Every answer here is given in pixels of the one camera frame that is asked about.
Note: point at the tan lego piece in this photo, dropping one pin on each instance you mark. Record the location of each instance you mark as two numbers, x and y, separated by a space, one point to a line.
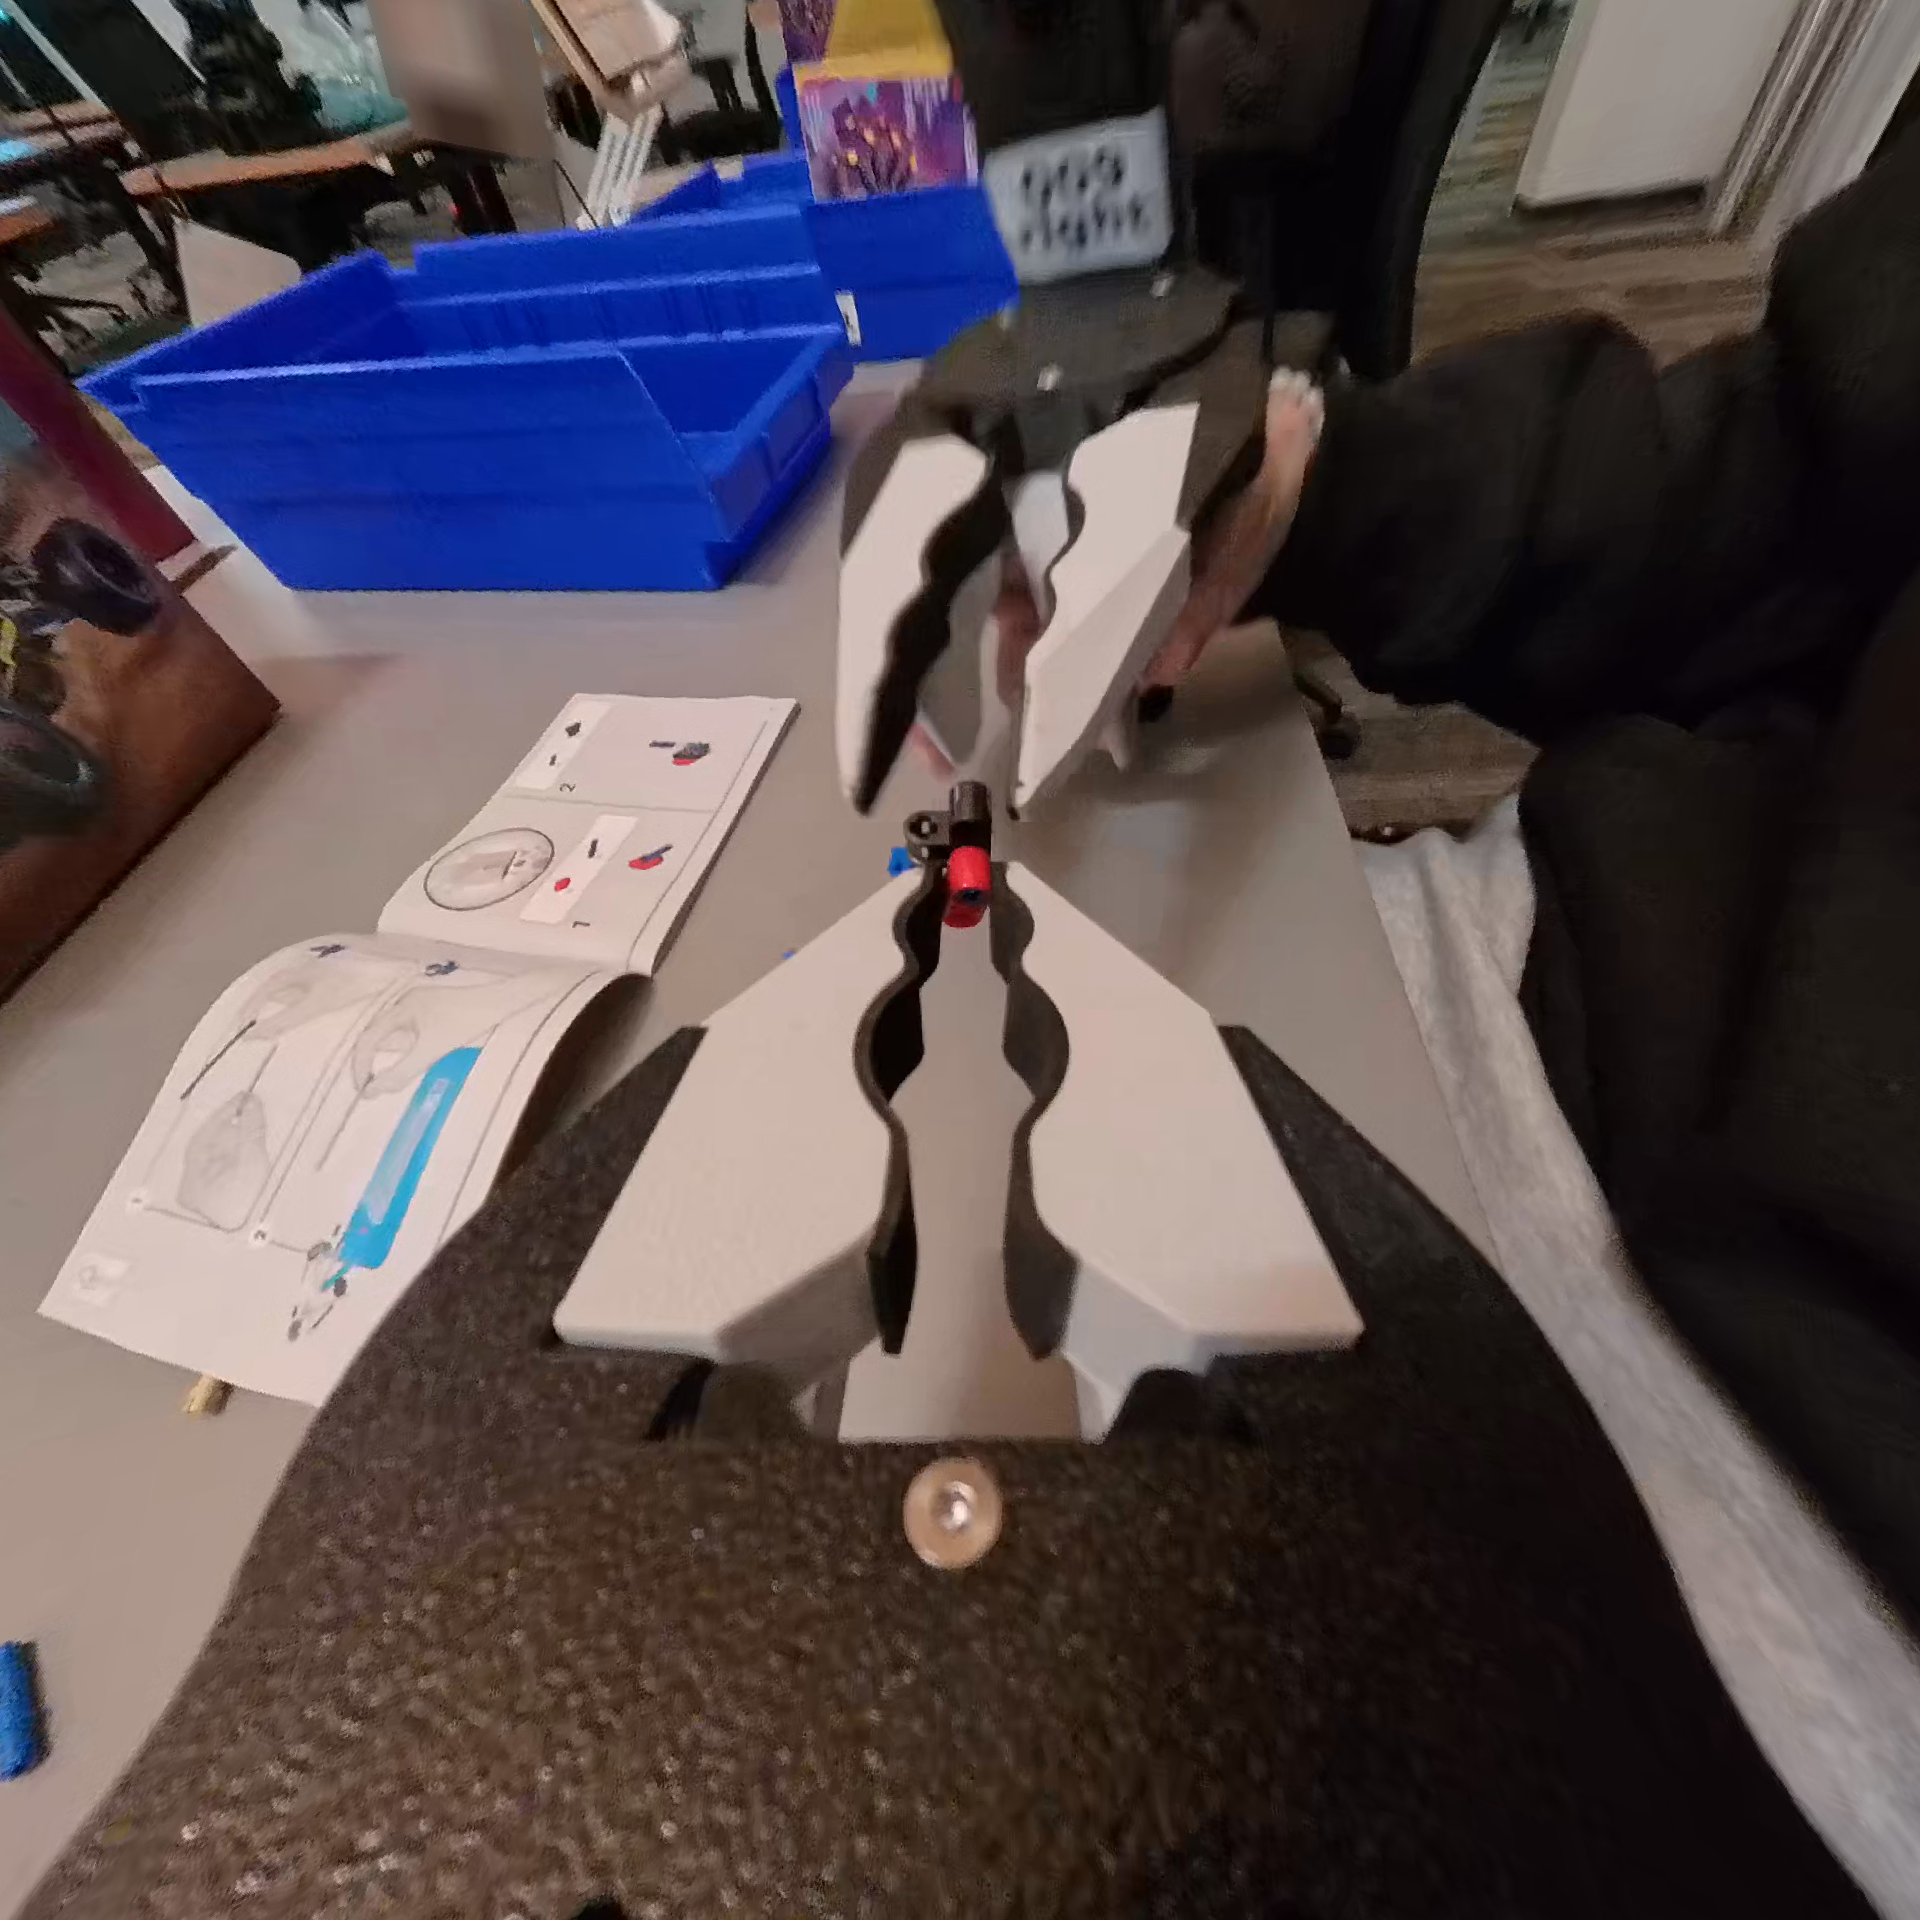
207 1397

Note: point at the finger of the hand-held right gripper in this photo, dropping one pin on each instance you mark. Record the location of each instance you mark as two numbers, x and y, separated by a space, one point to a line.
1124 570
884 570

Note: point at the open instruction booklet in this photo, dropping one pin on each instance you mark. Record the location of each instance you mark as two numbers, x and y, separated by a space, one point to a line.
631 840

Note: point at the purple lego box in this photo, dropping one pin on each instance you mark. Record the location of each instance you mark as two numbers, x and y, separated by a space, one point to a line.
879 134

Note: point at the lego set box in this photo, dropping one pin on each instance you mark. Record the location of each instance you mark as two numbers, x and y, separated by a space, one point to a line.
104 751

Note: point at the red lego connector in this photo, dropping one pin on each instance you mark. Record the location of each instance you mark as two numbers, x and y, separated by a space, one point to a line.
964 885

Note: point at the wooden workbench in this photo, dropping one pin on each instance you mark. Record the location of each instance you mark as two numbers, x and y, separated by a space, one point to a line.
271 173

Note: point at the person's right forearm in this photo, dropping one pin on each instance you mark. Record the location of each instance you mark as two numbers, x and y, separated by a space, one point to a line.
1575 494

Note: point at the blue storage bin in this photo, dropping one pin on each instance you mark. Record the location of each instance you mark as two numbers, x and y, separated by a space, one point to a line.
914 270
450 494

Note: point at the ribbed blue lego piece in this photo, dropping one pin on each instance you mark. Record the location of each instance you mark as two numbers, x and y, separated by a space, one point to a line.
19 1710

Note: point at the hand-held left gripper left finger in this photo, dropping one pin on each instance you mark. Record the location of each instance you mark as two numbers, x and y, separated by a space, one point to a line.
720 1184

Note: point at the grey lap cloth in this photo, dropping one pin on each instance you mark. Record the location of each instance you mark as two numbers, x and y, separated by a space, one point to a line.
1575 1201

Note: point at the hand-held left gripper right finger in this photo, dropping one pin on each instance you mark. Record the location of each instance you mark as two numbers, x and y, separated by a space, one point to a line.
1185 1184

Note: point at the person's right hand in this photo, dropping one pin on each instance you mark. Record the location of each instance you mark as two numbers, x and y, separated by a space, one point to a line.
1230 570

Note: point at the black lego connector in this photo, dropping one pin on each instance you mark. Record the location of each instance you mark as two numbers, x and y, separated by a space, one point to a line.
969 810

